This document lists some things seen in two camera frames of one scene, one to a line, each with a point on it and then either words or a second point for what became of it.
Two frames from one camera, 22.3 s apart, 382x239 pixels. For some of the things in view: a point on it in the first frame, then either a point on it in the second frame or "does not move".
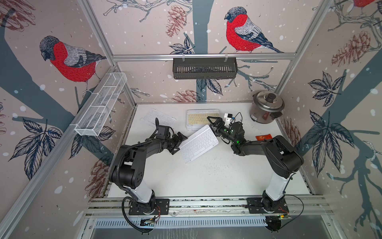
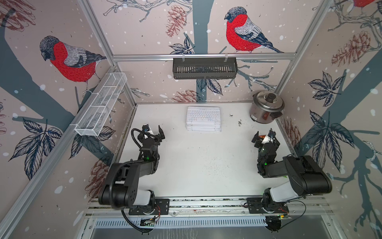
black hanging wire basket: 205,68 does not move
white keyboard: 204,140 -> 203,124
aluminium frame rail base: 211,207 does not move
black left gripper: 178,142 -> 160,133
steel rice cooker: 266,106 does not move
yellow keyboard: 199,116 -> 203,127
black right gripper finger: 218,122 -> 257,140
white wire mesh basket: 101,104 does not move
